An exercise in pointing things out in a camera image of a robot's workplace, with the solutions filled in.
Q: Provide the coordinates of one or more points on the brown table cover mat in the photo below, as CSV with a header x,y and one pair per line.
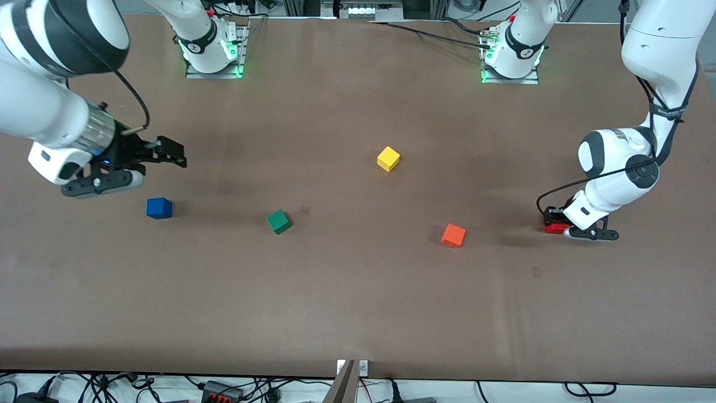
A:
x,y
358,302

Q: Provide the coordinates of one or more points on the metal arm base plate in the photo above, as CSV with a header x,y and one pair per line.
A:
x,y
528,80
196,74

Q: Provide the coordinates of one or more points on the blue wooden block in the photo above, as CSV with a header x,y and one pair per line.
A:
x,y
159,208

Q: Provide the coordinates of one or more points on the small white bracket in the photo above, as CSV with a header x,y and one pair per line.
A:
x,y
340,366
363,366

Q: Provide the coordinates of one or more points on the grey camera stand post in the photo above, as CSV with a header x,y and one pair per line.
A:
x,y
342,389

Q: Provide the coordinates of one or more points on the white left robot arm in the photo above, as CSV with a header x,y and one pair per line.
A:
x,y
654,33

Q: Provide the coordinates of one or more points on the green wooden block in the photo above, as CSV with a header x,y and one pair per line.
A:
x,y
278,221

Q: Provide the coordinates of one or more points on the red wooden block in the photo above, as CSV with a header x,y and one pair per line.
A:
x,y
556,228

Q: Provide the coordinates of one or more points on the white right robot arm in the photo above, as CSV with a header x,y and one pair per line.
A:
x,y
39,106

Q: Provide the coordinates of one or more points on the black orange power strip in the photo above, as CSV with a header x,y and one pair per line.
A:
x,y
221,392

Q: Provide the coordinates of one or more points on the orange wooden block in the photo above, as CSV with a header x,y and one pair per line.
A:
x,y
453,235

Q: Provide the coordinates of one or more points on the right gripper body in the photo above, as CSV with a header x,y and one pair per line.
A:
x,y
127,150

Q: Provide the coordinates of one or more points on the white terminal block device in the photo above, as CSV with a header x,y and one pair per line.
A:
x,y
369,11

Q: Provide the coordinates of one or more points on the yellow wooden block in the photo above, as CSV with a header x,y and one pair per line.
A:
x,y
388,159

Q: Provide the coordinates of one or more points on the black plug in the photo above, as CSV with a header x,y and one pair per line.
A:
x,y
395,394

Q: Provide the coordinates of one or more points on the black power adapter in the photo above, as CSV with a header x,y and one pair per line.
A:
x,y
33,398

